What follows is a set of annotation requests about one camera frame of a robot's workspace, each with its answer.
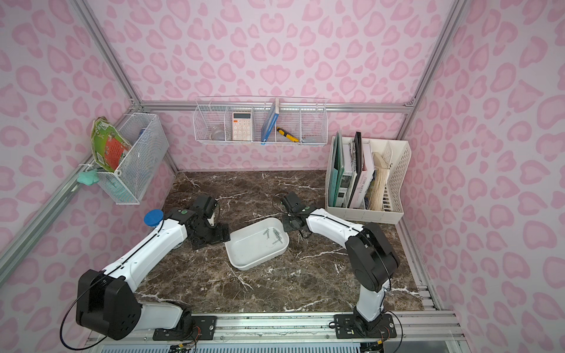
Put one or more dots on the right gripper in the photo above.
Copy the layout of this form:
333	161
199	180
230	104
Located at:
290	222

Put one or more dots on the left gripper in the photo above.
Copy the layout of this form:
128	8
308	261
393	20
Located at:
219	234

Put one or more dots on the white plastic storage box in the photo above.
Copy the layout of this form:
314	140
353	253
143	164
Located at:
248	247

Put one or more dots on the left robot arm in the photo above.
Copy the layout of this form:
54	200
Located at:
106	301

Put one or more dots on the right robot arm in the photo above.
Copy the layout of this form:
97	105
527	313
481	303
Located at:
371	255

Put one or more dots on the blue lid clear jar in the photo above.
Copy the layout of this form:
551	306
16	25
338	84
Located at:
154	218

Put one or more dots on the green folder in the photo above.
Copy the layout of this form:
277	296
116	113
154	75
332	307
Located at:
336	171

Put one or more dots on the white desk file organizer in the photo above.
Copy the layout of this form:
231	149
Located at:
398	155

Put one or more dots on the yellow utility knife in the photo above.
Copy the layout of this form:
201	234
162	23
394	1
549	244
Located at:
287	135

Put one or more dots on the pink white book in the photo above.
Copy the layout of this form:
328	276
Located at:
365	177

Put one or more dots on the beige woven fan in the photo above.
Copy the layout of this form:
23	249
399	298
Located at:
382	171

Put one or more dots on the black binder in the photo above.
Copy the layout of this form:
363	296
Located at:
355	160

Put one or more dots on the clear tape roll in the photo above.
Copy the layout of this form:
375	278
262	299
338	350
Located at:
217	133

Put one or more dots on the blue book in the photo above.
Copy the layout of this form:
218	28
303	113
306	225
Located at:
271	120

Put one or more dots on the white pink calculator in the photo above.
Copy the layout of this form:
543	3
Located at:
242	126

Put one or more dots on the white mesh side basket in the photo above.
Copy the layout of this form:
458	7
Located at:
129	182

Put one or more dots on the teal rubber toy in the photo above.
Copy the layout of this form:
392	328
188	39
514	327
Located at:
88	177

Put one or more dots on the green red circuit board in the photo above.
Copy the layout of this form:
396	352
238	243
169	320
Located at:
109	147

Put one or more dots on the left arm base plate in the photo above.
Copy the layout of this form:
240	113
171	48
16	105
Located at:
199	328

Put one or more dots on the white wire wall basket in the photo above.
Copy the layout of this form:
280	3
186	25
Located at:
306	119

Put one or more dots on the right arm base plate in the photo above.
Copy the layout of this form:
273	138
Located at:
349	326

